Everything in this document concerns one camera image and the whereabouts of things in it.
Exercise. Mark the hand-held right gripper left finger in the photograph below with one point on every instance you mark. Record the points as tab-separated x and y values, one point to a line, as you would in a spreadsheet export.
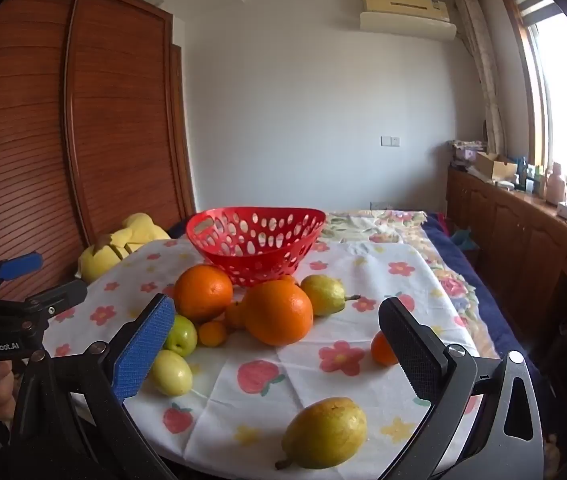
143	350

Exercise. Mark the wall air conditioner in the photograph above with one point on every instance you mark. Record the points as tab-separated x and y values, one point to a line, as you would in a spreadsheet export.
403	20

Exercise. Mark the brown wooden wardrobe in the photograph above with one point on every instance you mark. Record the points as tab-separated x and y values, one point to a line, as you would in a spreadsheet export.
113	135

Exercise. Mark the patterned curtain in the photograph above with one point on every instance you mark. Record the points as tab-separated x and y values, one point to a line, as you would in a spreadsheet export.
486	75

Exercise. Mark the open cardboard box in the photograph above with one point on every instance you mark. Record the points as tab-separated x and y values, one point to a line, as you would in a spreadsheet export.
493	165

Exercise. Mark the floral storage box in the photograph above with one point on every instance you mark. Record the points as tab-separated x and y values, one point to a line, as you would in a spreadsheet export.
468	150

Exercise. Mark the floral bedsheet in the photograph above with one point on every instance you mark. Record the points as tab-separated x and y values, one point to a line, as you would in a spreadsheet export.
363	225

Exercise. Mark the teal cloth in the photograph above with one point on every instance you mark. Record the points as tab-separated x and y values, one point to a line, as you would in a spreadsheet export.
463	240

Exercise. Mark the brown wooden cabinet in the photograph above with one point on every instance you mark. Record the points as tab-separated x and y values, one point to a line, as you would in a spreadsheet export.
508	240

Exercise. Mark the small tangerine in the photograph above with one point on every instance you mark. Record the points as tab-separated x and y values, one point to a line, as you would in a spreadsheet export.
212	334
235	316

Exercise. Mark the large orange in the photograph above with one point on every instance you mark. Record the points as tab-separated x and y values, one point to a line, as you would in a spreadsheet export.
203	292
278	312

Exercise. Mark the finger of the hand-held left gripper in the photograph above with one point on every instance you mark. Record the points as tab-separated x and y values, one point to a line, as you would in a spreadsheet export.
63	296
20	265

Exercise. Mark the white wall switch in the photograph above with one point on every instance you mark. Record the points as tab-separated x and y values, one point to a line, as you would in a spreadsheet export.
390	141

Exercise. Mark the dark blue blanket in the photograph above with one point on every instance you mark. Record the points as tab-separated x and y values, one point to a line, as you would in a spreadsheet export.
483	300

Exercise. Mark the pink bottle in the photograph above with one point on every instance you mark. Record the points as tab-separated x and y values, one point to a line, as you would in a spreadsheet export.
556	185

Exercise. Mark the red perforated plastic basket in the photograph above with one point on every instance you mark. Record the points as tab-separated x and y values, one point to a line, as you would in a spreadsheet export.
263	272

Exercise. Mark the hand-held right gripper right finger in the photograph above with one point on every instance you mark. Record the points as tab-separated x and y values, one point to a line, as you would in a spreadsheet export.
413	355

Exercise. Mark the white flower-print tablecloth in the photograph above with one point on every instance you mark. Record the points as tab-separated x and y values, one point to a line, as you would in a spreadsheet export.
313	375

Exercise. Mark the small green apple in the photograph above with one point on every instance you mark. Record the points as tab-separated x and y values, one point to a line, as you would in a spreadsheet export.
183	336
171	372

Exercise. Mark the yellow plush toy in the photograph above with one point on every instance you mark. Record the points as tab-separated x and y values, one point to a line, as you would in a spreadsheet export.
98	260

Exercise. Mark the medium mandarin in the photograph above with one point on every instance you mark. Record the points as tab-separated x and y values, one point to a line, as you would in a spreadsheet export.
381	350

